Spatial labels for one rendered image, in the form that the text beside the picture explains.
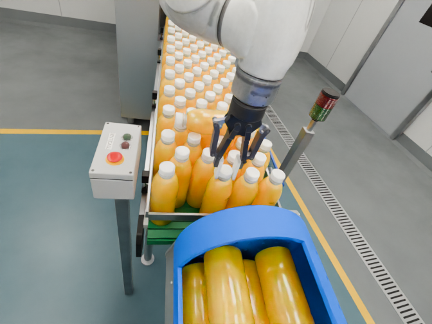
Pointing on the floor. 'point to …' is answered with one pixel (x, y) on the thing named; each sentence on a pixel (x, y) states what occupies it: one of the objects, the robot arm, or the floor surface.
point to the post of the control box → (124, 233)
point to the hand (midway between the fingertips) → (227, 166)
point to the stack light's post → (296, 151)
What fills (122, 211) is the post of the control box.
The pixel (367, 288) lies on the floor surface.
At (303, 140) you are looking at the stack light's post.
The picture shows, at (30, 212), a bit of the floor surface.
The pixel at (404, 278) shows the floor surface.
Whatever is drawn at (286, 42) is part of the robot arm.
